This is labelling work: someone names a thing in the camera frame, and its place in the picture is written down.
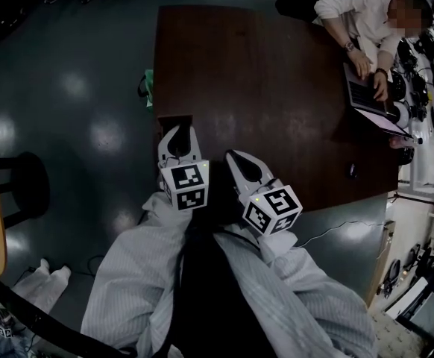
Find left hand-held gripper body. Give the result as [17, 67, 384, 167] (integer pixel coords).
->
[157, 153, 210, 213]

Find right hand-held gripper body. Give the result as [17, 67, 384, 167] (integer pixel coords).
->
[234, 177, 304, 237]

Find small dark brown box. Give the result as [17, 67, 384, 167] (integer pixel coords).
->
[157, 114, 195, 142]

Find person's right forearm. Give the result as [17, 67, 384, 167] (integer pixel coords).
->
[256, 229, 378, 358]

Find person's left forearm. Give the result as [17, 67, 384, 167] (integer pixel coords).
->
[80, 192, 194, 351]

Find green bag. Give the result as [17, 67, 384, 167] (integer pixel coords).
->
[136, 69, 156, 111]

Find grey laptop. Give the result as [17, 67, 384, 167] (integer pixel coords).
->
[342, 60, 415, 139]

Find pale drink bottle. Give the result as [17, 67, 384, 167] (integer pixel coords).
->
[389, 135, 426, 151]

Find black round stool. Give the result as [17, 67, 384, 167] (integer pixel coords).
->
[0, 151, 51, 230]

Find white round device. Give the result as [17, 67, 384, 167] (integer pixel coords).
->
[392, 100, 413, 128]

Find person's legs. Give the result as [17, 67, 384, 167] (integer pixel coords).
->
[12, 257, 73, 315]

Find black framed screen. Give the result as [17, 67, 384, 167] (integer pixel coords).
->
[403, 281, 434, 345]

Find white floor cable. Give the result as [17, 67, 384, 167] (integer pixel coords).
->
[298, 219, 388, 248]

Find black strap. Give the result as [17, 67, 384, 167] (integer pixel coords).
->
[0, 269, 136, 358]

